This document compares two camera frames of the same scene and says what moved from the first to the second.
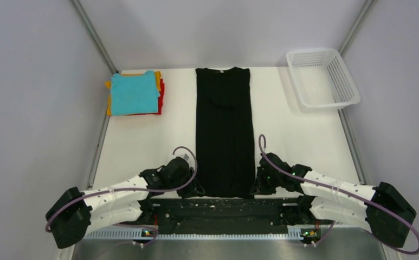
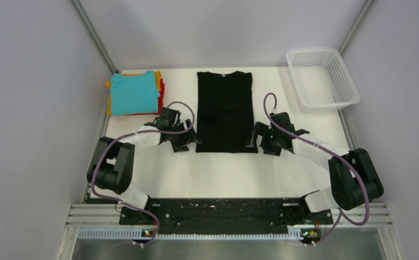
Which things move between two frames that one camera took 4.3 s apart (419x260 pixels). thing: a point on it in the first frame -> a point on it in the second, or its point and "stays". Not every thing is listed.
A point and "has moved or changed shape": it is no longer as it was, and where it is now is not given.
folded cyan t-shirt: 134,94 stays
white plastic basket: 321,79 stays
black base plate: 221,215 stays
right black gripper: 259,188 -> 259,129
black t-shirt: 225,149 has moved or changed shape
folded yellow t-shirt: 158,77 stays
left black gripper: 193,190 -> 181,145
